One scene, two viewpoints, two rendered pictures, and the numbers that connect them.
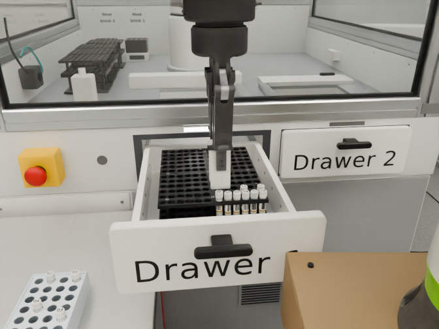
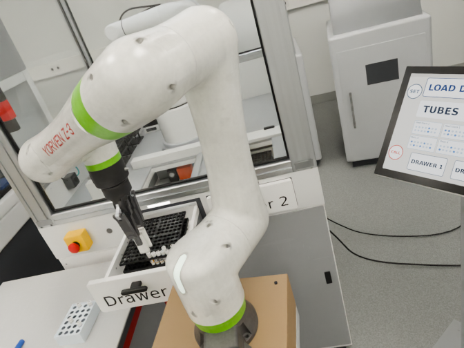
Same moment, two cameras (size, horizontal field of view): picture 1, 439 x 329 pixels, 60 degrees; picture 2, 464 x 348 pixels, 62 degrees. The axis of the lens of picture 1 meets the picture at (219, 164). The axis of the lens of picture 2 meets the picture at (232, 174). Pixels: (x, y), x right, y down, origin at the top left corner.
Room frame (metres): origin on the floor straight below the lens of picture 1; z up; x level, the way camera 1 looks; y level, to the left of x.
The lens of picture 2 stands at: (-0.29, -0.57, 1.56)
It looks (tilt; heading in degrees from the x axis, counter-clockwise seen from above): 27 degrees down; 17
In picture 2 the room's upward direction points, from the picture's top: 18 degrees counter-clockwise
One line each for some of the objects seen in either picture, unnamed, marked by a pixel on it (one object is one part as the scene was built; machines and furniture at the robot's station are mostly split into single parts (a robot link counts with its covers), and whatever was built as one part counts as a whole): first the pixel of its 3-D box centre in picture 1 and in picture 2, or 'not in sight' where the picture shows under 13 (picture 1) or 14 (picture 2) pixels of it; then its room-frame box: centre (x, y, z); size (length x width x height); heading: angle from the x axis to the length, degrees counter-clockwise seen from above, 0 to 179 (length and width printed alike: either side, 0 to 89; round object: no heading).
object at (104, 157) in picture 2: not in sight; (90, 139); (0.52, 0.00, 1.29); 0.13 x 0.11 x 0.14; 156
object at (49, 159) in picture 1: (42, 168); (78, 241); (0.69, 0.36, 0.88); 0.07 x 0.05 x 0.07; 96
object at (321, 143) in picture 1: (344, 152); (252, 201); (0.78, -0.28, 0.87); 0.29 x 0.02 x 0.11; 96
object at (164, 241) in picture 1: (219, 252); (142, 288); (0.42, 0.00, 0.87); 0.29 x 0.02 x 0.11; 96
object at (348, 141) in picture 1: (351, 143); not in sight; (0.75, -0.28, 0.91); 0.07 x 0.04 x 0.01; 96
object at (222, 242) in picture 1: (222, 245); (135, 286); (0.40, 0.00, 0.91); 0.07 x 0.04 x 0.01; 96
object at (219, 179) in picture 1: (220, 167); (141, 243); (0.51, 0.00, 0.96); 0.03 x 0.01 x 0.07; 96
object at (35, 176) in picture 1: (36, 175); (74, 247); (0.66, 0.36, 0.88); 0.04 x 0.03 x 0.04; 96
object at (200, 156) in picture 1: (208, 187); (157, 243); (0.62, 0.02, 0.87); 0.22 x 0.18 x 0.06; 6
